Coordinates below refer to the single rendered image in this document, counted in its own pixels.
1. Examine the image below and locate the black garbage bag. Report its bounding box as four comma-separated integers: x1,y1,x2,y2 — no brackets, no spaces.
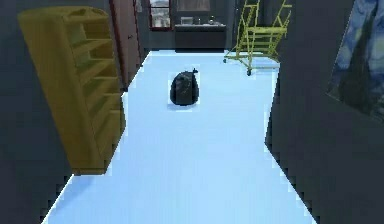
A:
169,68,200,107

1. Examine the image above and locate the dark kitchen counter cabinet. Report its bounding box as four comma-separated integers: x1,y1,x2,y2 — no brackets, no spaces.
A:
174,23,228,50

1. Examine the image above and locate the dark red room door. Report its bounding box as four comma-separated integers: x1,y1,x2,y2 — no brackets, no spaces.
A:
109,0,142,90

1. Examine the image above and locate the yellow rolling ladder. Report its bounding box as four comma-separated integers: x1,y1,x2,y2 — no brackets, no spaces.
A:
223,0,293,77

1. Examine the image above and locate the red framed window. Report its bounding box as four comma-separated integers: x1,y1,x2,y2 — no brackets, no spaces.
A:
148,0,173,32

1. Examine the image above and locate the grey curtained window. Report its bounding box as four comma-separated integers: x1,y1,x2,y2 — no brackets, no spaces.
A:
176,0,212,12

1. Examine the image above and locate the yellow wooden bookshelf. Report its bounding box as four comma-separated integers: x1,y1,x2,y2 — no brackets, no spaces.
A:
17,5,127,177

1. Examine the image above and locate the blue swirl framed painting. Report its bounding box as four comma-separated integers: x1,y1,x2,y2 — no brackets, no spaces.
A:
325,0,384,123

